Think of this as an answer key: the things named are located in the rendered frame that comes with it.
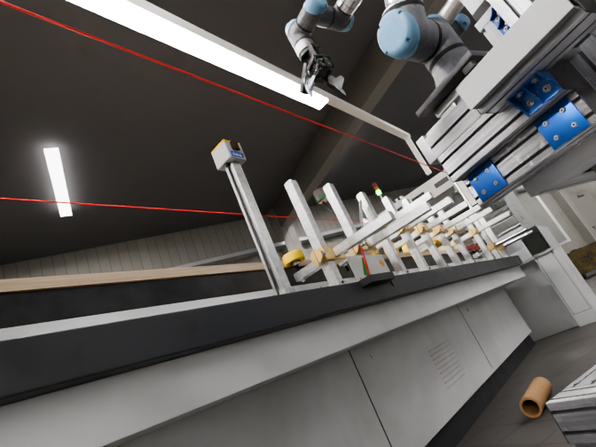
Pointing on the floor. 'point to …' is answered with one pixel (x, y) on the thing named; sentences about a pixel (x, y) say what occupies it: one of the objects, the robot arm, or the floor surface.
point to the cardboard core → (536, 397)
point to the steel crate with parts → (584, 258)
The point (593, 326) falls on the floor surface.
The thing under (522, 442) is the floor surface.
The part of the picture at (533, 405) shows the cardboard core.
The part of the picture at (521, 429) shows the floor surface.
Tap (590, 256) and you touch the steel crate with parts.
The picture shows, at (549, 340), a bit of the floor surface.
